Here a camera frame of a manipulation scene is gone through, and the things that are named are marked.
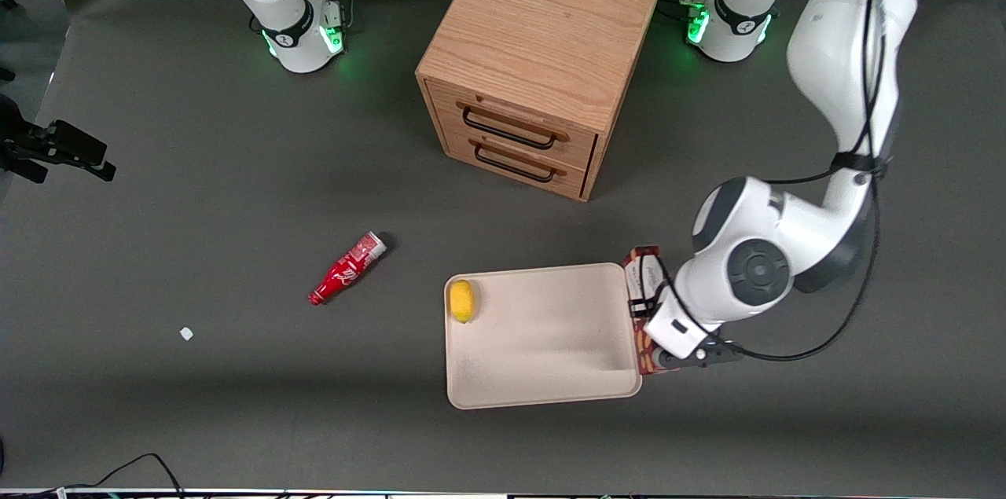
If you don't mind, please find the robot right gripper body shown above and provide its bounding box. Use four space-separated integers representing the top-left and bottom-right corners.
0 94 50 185

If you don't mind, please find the red cookie box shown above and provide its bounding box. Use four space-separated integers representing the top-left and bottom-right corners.
622 245 670 376

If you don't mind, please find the beige plastic tray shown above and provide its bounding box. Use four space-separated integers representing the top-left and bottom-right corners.
443 262 644 411

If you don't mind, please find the yellow lemon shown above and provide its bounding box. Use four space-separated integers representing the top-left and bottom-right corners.
448 279 477 325

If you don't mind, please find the narrow wooden drawer front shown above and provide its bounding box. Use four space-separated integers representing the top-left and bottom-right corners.
443 130 592 199

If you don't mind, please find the red soda bottle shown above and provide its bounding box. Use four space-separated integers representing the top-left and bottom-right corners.
308 231 389 307

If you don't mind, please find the oak wooden drawer cabinet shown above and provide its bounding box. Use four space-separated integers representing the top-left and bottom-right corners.
415 0 666 204

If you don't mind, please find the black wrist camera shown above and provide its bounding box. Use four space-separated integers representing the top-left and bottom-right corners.
655 339 744 372

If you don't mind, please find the short black drawer handle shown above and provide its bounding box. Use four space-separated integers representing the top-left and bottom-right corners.
473 141 556 185

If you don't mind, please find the long black drawer handle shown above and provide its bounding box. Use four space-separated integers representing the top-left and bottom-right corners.
461 106 558 151

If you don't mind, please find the black table edge cable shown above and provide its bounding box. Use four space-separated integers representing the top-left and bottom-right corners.
0 453 186 497

